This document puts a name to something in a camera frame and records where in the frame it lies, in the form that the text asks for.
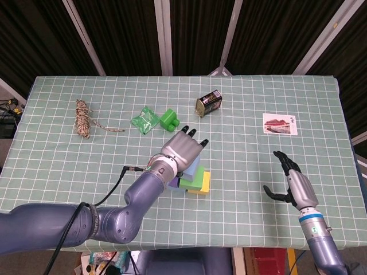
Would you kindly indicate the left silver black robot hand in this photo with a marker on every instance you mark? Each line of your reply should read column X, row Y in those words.
column 183, row 149

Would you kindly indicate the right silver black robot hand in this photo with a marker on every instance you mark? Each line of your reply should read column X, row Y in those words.
column 301, row 192

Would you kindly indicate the green foam cube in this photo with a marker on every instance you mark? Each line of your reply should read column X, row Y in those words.
column 195, row 180

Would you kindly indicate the purple foam cube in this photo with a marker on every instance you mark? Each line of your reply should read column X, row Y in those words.
column 174, row 182

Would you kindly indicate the yellow foam cube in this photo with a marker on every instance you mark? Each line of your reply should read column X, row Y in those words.
column 206, row 183

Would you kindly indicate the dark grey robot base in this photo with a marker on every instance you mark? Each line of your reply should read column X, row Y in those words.
column 186, row 263

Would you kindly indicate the green plastic building brick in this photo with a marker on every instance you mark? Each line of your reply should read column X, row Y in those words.
column 167, row 117

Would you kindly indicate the green foil sachet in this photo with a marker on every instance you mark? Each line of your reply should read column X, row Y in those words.
column 144, row 120

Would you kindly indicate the black luncheon meat tin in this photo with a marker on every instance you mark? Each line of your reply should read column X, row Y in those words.
column 209, row 103

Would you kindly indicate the postcard with red building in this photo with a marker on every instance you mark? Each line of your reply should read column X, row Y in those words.
column 279, row 123

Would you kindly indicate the red box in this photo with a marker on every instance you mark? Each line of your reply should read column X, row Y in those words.
column 269, row 257

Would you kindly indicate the green checked tablecloth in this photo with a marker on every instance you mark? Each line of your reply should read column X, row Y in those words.
column 229, row 217

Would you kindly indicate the colourful printed bag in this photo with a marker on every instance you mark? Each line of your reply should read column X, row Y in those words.
column 100, row 259

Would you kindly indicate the black equipment box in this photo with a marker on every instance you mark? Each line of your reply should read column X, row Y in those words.
column 7, row 127

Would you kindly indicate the white metal frame post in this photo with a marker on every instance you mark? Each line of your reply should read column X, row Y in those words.
column 86, row 40
column 359, row 139
column 163, row 37
column 231, row 34
column 324, row 34
column 13, row 92

